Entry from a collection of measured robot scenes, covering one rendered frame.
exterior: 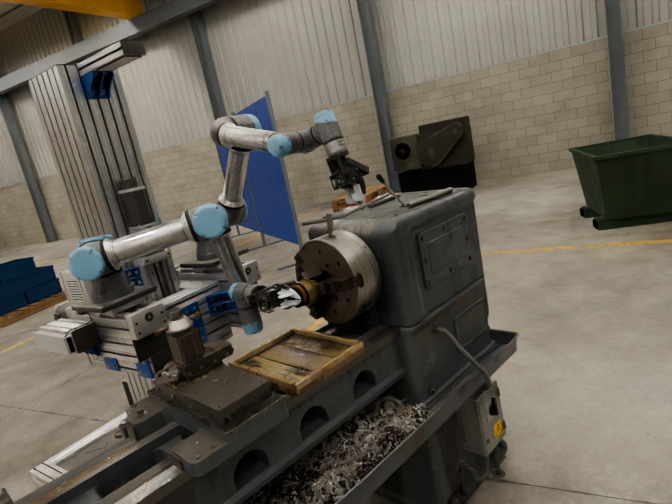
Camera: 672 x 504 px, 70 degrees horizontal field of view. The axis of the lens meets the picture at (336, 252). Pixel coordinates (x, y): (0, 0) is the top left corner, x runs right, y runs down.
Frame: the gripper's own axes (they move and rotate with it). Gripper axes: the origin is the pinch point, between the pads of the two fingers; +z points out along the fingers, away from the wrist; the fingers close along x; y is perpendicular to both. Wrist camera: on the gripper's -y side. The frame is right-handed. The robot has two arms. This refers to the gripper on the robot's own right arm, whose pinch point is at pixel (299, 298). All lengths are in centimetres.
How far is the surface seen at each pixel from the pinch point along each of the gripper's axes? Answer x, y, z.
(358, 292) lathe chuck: -2.8, -15.4, 11.7
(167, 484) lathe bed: -22, 60, 15
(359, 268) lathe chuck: 4.5, -18.4, 11.3
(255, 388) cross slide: -11.2, 32.7, 16.5
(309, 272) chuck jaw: 5.1, -10.2, -4.9
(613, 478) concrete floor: -109, -91, 59
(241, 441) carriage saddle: -20, 42, 20
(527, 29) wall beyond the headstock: 183, -965, -339
